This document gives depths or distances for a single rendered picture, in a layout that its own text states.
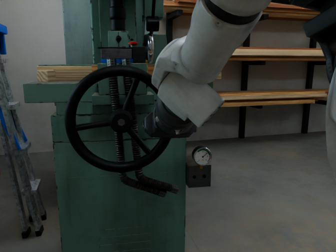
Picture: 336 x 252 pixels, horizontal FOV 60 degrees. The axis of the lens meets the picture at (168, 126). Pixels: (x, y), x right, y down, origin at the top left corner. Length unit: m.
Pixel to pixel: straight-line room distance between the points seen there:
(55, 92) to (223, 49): 0.70
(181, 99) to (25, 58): 3.03
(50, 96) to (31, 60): 2.46
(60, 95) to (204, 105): 0.59
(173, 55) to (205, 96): 0.09
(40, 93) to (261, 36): 3.38
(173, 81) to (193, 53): 0.11
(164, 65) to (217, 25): 0.14
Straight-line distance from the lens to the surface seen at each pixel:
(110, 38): 1.07
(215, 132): 3.85
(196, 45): 0.37
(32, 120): 3.49
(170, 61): 0.43
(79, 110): 0.97
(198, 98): 0.47
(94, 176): 1.02
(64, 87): 0.96
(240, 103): 3.35
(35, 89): 0.98
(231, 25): 0.33
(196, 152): 0.96
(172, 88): 0.48
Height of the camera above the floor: 0.96
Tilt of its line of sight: 12 degrees down
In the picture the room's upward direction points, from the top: straight up
